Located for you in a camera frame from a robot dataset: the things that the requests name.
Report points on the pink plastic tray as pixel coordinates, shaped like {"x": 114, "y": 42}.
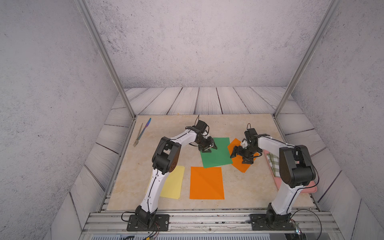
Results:
{"x": 278, "y": 181}

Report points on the aluminium frame post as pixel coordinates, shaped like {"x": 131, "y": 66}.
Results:
{"x": 316, "y": 39}
{"x": 91, "y": 26}

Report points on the left aluminium frame post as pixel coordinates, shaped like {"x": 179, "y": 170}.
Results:
{"x": 91, "y": 26}

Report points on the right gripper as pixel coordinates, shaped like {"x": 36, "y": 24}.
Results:
{"x": 248, "y": 160}

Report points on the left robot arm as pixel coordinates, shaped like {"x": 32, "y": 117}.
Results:
{"x": 165, "y": 160}

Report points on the blue purple pen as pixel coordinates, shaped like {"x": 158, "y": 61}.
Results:
{"x": 142, "y": 131}

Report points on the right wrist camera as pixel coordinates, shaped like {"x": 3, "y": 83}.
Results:
{"x": 244, "y": 144}

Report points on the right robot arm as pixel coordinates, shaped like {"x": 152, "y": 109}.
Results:
{"x": 295, "y": 167}

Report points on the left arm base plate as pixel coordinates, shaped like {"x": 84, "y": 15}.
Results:
{"x": 157, "y": 223}

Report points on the yellow paper sheet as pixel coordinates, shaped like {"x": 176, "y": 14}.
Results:
{"x": 173, "y": 184}

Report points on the green paper sheet bottom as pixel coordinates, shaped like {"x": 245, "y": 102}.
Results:
{"x": 217, "y": 157}

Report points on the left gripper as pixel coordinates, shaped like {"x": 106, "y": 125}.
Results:
{"x": 210, "y": 142}

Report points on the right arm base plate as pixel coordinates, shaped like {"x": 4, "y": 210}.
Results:
{"x": 264, "y": 222}

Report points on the right aluminium frame post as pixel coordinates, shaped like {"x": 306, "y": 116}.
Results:
{"x": 316, "y": 39}

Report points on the green checkered cloth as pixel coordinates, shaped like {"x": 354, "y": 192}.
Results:
{"x": 274, "y": 164}

